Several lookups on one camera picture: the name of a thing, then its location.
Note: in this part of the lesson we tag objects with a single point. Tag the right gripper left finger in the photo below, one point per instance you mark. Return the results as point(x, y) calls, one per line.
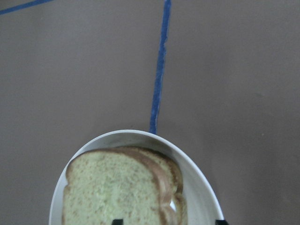
point(117, 222)

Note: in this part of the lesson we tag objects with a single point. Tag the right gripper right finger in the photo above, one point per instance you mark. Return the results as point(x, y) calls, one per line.
point(221, 222)

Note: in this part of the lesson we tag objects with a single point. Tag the white round plate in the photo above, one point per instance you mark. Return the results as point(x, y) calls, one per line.
point(203, 207)

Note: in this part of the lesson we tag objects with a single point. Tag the bread slice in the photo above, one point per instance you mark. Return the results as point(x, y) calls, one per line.
point(172, 168)
point(106, 185)

